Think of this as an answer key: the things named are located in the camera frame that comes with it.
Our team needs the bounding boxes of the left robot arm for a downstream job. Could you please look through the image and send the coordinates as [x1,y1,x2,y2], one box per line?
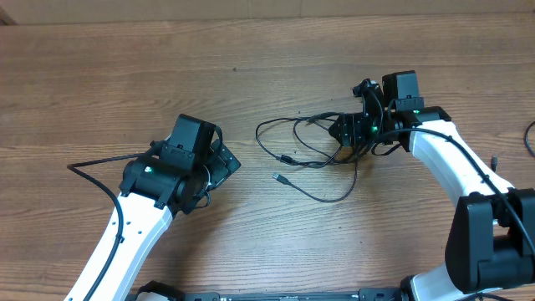
[66,114,241,301]

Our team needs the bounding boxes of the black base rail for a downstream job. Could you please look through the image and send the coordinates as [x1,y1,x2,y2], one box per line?
[125,281,410,301]

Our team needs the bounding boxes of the thick black USB cable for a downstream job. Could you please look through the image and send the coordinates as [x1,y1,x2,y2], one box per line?
[271,111,369,204]

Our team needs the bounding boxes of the right camera cable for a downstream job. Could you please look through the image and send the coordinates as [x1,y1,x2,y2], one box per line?
[367,83,535,260]

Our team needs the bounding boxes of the left camera cable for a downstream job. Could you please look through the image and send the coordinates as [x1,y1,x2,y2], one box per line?
[66,152,145,301]

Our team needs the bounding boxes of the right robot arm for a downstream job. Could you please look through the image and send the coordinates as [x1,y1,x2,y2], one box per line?
[329,70,534,300]

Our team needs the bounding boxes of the camera cable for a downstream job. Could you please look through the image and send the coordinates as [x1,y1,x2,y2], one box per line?
[367,83,535,260]
[66,152,145,301]

